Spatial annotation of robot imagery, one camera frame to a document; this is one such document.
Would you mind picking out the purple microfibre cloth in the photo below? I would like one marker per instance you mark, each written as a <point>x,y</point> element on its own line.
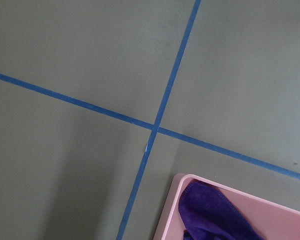
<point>208,215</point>

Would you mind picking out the pink plastic box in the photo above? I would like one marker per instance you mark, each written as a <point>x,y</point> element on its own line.
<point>270,220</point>

